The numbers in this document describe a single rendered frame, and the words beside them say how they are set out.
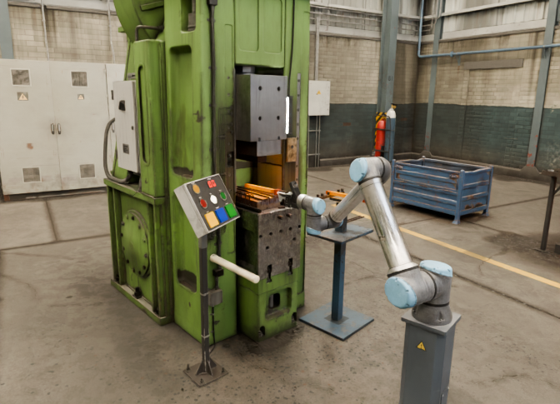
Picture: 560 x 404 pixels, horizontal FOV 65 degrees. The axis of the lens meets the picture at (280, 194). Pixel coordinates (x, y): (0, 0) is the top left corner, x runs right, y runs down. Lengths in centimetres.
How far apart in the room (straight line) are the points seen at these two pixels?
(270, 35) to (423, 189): 410
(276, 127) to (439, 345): 156
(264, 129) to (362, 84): 833
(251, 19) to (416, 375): 221
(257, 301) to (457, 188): 388
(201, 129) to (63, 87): 520
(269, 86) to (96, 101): 528
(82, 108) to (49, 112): 48
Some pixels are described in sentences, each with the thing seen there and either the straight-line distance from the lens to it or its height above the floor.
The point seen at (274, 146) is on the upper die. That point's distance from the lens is 283.
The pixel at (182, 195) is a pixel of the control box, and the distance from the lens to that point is 230.
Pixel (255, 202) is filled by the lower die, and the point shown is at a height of 97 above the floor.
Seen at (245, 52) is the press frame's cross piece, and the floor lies 190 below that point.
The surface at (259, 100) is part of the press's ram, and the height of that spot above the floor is 161.
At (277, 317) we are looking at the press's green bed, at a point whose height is 14.
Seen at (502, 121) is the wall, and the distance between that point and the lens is 1076.
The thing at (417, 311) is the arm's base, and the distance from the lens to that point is 228.
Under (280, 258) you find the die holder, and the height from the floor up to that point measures 57.
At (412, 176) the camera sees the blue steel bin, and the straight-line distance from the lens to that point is 662.
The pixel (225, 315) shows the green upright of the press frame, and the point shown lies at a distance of 311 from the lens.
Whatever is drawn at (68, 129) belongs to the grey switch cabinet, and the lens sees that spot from 773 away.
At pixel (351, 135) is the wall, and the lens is 1087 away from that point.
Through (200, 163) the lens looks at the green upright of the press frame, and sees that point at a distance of 270.
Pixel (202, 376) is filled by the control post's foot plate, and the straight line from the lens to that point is 286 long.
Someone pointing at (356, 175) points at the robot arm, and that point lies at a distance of 218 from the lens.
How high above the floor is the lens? 165
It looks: 13 degrees down
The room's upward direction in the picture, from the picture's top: 1 degrees clockwise
